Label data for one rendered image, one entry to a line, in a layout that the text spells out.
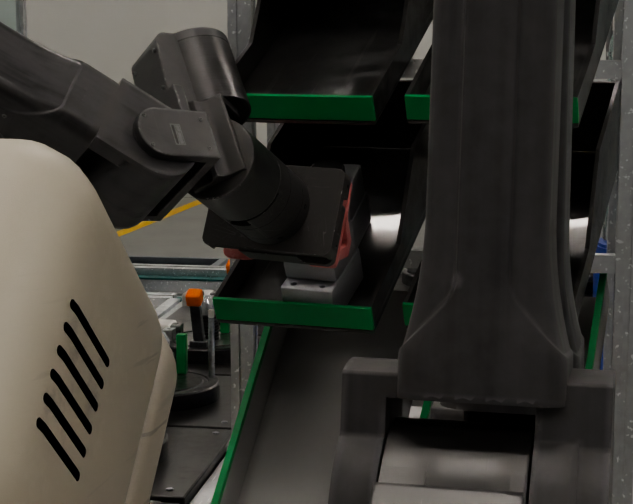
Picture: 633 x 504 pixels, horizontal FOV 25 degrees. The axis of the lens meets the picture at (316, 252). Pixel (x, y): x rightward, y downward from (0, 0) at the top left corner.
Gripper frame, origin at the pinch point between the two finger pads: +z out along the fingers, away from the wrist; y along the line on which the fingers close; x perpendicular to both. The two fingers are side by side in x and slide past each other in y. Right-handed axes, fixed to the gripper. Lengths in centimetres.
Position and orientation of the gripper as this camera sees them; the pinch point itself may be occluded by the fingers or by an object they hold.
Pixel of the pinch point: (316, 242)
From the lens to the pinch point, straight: 113.3
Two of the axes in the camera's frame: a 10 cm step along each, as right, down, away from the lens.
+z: 3.5, 2.8, 9.0
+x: -1.9, 9.6, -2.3
